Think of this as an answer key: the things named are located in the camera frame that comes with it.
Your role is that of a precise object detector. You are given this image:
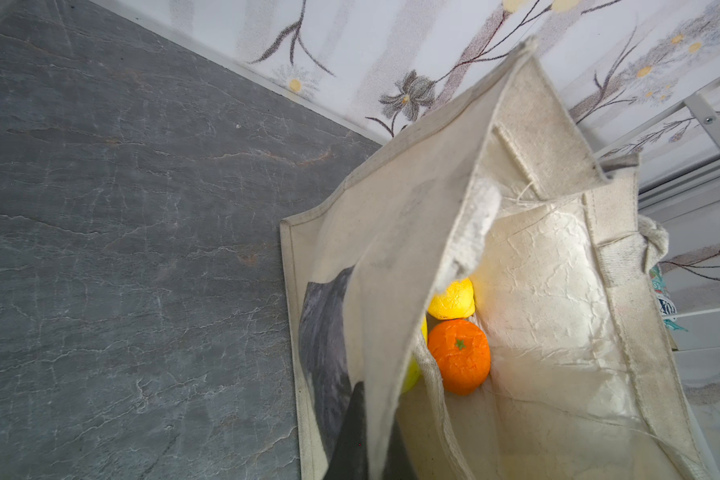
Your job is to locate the green mint candy bag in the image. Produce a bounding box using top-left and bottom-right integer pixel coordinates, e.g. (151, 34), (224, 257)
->
(649, 264), (687, 332)

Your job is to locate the yellow lemon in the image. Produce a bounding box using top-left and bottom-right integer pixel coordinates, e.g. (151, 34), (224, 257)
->
(427, 278), (476, 321)

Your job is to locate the yellow banana bunch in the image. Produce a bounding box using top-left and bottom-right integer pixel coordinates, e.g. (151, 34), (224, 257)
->
(401, 318), (428, 394)

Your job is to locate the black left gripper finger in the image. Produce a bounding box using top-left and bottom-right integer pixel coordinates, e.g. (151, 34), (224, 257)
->
(322, 380), (418, 480)

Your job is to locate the cream canvas tote bag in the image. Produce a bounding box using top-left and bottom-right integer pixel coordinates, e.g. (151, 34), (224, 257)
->
(280, 39), (711, 479)

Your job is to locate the orange fruit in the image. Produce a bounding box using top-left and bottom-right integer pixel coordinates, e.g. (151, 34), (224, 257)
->
(428, 319), (491, 396)

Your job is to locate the white metal wooden shelf rack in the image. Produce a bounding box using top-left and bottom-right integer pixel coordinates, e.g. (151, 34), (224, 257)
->
(593, 71), (720, 480)

